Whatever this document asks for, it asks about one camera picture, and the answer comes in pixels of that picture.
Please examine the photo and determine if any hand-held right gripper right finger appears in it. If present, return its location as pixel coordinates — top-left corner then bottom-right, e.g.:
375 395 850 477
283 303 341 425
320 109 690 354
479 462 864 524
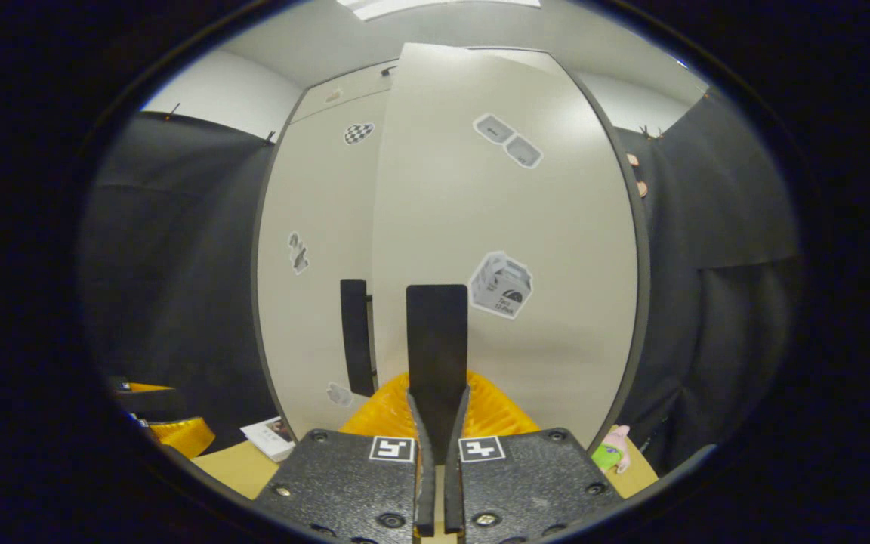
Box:
443 369 626 544

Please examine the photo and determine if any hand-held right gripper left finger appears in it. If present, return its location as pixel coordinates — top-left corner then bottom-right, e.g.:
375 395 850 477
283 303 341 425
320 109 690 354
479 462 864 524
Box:
252 370 437 544

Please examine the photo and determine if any black door handle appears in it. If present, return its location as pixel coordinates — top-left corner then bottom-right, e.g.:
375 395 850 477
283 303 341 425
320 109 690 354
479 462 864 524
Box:
406 285 470 463
339 279 377 398

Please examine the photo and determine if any beige cabinet door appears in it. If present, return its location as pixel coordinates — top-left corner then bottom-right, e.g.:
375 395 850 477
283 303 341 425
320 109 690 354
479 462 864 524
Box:
256 89 394 440
371 43 640 454

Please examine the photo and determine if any beige double-door shoe cabinet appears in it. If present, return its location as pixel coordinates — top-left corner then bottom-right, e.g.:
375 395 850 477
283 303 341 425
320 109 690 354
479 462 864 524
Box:
251 43 651 454

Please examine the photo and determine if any beige cabinet top drawer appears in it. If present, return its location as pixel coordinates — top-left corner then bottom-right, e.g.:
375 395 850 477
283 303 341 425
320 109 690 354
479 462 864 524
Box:
301 59 400 125

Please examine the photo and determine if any white booklet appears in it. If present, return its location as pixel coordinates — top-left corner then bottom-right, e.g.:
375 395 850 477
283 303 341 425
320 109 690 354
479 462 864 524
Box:
240 416 297 462

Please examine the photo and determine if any black backdrop cloth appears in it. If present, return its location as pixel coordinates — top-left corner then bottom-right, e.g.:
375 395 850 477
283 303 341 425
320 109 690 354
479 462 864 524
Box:
616 87 802 477
76 112 279 454

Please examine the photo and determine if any pink green plush toy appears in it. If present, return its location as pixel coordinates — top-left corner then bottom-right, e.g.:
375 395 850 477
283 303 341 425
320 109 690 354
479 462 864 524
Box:
591 425 632 474

